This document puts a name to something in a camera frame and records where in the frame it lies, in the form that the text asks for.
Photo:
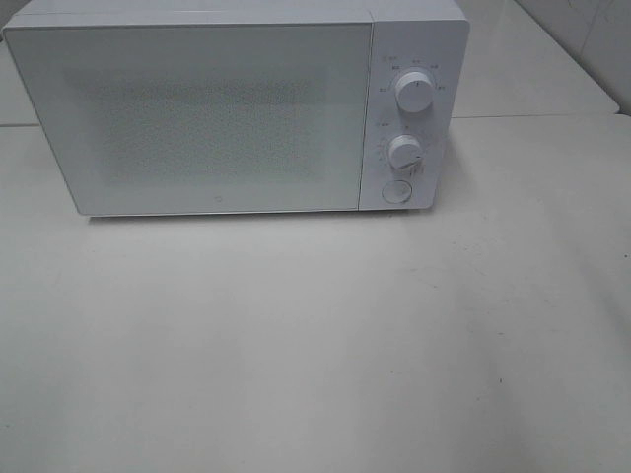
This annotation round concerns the white microwave knob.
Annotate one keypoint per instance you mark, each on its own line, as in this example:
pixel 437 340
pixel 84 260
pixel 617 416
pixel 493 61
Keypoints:
pixel 414 91
pixel 403 152

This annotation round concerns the white microwave oven body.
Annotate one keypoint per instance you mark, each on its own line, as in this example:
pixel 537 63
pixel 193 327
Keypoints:
pixel 406 35

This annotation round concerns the round door release button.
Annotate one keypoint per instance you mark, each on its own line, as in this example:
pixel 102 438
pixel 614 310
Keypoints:
pixel 397 192

